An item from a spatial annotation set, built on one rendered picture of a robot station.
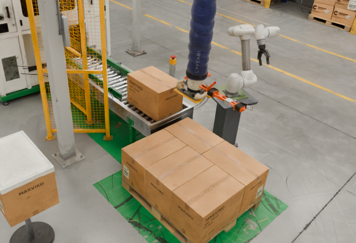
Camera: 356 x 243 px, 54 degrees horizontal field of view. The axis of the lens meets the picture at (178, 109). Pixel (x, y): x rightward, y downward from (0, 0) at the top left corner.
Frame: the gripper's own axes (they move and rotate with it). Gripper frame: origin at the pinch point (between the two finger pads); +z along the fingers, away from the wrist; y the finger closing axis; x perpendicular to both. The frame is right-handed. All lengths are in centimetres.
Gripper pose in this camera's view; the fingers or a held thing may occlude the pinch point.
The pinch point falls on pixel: (264, 64)
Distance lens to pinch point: 383.5
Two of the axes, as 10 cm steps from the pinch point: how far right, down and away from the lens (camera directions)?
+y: 3.4, 0.2, -9.4
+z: 1.6, 9.8, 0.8
